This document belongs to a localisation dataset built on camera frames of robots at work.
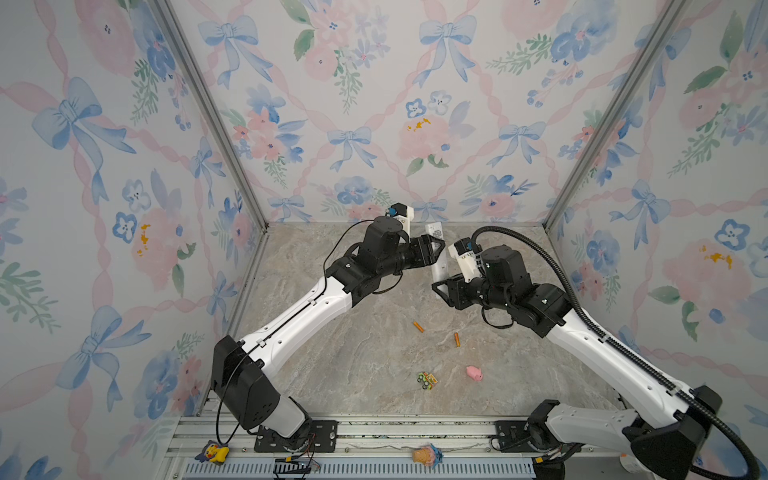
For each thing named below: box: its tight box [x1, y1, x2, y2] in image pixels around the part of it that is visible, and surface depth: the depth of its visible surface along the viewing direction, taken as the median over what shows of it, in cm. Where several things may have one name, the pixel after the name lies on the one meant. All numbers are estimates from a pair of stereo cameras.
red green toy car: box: [417, 371, 439, 391], surface depth 83 cm
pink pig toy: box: [466, 365, 484, 381], surface depth 84 cm
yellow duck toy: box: [194, 440, 231, 465], surface depth 71 cm
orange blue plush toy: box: [412, 443, 444, 469], surface depth 71 cm
